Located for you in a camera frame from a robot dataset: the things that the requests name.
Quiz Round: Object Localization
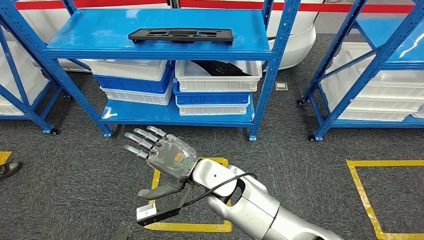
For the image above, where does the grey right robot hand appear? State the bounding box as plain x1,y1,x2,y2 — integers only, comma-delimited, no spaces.
123,125,199,201

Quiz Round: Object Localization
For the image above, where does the black plastic mounting plate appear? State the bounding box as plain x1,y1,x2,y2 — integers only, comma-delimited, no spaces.
191,60,253,77
128,27,234,46

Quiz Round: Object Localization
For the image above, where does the blue steel shelf rack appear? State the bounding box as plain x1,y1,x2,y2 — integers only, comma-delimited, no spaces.
0,19,62,135
297,0,424,143
0,0,302,142

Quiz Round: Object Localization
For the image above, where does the white plastic bin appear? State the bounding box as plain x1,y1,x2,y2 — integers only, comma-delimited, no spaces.
174,60,263,93
0,41,51,116
331,41,424,90
319,99,415,122
81,59,170,82
175,96,252,116
322,77,424,114
100,77,174,106

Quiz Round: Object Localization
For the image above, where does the white car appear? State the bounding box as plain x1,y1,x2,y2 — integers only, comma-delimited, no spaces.
14,0,317,72

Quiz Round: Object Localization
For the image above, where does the red barrier belt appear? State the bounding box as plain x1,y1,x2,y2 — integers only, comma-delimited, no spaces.
14,0,415,14

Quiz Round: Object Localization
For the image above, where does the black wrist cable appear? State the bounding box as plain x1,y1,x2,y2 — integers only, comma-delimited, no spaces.
181,172,259,208

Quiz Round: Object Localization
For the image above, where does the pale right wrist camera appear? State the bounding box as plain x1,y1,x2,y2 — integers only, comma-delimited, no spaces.
136,182,196,227

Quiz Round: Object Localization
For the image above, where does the dark strapped shoe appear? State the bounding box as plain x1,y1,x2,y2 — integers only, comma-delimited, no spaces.
0,160,23,180

